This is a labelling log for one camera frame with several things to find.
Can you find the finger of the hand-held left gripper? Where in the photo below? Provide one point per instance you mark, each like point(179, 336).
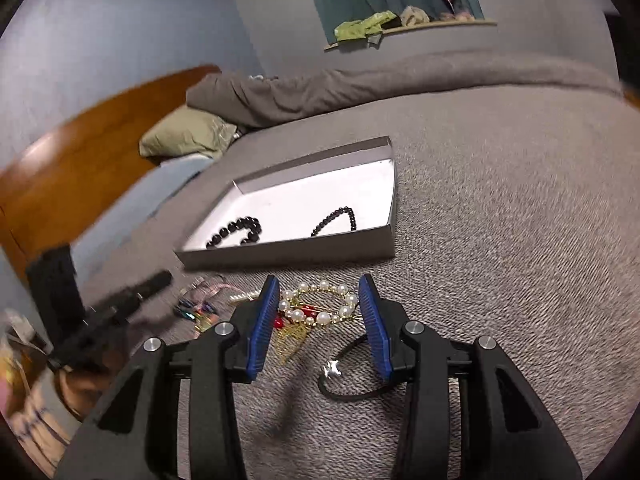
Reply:
point(140, 290)

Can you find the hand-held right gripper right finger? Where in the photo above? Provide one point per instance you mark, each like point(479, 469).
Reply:
point(374, 325)

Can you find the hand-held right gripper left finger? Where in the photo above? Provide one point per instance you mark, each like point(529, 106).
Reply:
point(262, 325)

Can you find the grey cardboard box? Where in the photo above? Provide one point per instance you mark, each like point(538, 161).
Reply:
point(310, 205)

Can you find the red bead gold hairpin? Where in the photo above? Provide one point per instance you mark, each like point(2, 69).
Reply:
point(295, 327)

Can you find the pink ribbon hair accessory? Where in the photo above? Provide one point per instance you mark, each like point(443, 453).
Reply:
point(205, 285)

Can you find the light blue bed sheet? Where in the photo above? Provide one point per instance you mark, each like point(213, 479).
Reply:
point(135, 210)

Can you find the wooden headboard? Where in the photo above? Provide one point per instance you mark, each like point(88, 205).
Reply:
point(85, 170)

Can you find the green pillow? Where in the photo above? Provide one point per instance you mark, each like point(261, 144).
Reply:
point(187, 132)

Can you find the grey blanket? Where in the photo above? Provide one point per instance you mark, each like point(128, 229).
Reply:
point(400, 85)

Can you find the wooden window sill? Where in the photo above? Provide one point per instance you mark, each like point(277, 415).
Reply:
point(415, 32)

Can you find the green cloth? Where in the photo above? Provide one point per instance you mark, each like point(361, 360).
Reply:
point(362, 27)

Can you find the beige stuffed toy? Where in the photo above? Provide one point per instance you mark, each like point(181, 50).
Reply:
point(414, 15)

